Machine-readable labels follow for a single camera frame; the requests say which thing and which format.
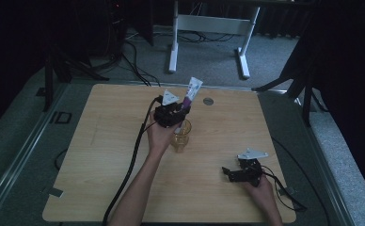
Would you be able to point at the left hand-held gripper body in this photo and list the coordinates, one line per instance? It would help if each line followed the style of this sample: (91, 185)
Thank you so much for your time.
(168, 113)

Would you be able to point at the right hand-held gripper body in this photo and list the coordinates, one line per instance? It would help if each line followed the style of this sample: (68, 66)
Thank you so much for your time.
(249, 171)

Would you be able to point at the amber glass cup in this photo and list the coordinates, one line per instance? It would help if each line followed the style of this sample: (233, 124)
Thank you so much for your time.
(183, 138)

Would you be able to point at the white and purple toothpaste tube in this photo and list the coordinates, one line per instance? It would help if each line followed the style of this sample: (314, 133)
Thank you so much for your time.
(193, 89)

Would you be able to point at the person's left hand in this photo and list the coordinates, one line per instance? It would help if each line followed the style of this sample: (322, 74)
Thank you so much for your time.
(158, 136)

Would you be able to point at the person's right hand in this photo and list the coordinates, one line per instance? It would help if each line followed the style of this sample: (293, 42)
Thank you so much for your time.
(263, 194)

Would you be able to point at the black tripod stand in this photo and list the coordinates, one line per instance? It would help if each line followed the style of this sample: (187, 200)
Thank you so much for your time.
(307, 100)
(48, 81)

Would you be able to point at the grey tape strip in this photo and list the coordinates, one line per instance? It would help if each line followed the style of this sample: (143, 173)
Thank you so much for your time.
(55, 192)

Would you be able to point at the white metal desk frame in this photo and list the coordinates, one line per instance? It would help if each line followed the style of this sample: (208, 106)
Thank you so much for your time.
(212, 24)

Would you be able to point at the metal floor rail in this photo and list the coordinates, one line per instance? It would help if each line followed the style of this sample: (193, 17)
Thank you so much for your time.
(23, 150)

